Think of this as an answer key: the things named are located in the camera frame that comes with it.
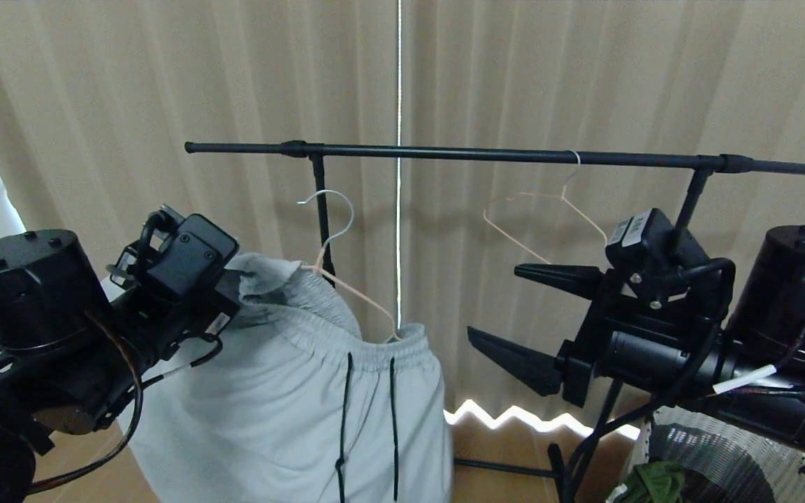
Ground black cable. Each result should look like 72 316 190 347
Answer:
560 257 739 503
25 328 145 493

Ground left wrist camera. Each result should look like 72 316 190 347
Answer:
108 205 240 302

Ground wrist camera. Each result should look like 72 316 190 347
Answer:
108 205 240 302
605 208 711 308

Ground black clothes rack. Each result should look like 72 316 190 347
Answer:
184 140 805 503

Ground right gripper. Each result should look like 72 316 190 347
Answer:
467 263 723 409

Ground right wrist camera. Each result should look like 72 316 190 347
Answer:
605 208 711 308

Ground pink clothes hanger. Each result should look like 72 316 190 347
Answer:
483 150 609 266
296 189 403 343

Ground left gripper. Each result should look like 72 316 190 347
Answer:
122 289 242 365

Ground white laundry basket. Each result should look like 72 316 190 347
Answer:
609 407 805 503

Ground green garment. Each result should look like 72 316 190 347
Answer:
612 460 686 503

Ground beige curtain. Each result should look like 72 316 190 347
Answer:
0 0 805 434

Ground pale grey shorts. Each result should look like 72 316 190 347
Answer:
117 253 454 503

